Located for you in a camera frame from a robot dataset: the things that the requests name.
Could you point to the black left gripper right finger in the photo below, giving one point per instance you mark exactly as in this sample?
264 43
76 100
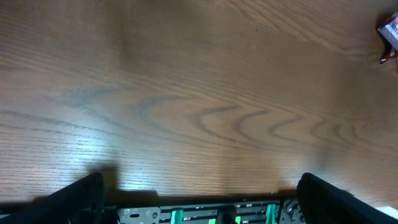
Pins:
323 203

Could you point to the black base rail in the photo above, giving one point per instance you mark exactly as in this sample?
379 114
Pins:
245 212

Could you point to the red purple snack bag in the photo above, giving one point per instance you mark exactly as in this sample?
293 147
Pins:
387 31

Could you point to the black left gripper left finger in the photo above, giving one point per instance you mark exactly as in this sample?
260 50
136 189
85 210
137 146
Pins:
65 205

